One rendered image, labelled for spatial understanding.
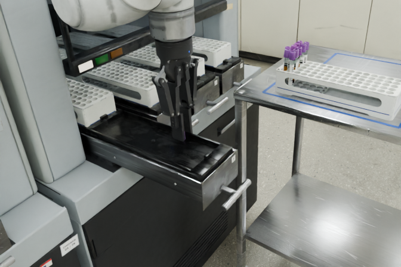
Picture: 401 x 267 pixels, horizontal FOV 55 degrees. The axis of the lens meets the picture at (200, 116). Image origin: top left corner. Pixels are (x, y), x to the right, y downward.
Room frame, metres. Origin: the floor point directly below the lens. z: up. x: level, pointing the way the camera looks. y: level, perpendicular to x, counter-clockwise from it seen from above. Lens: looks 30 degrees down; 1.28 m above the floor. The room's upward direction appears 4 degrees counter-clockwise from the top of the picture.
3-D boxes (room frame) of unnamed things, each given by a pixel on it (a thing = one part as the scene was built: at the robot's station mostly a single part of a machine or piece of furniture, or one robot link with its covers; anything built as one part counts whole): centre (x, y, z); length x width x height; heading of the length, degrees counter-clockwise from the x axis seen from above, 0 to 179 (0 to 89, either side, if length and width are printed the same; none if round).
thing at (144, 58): (1.14, 0.12, 0.83); 0.30 x 0.10 x 0.06; 53
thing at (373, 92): (0.87, -0.35, 0.85); 0.30 x 0.10 x 0.06; 50
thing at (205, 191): (0.83, 0.22, 0.78); 0.73 x 0.14 x 0.09; 53
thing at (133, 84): (1.01, 0.22, 0.83); 0.30 x 0.10 x 0.06; 53
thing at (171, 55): (0.75, 0.04, 1.00); 0.08 x 0.07 x 0.09; 143
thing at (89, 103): (0.93, 0.36, 0.83); 0.30 x 0.10 x 0.06; 53
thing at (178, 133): (0.74, 0.05, 0.84); 0.03 x 0.01 x 0.07; 53
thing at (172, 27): (0.75, 0.04, 1.07); 0.09 x 0.09 x 0.06
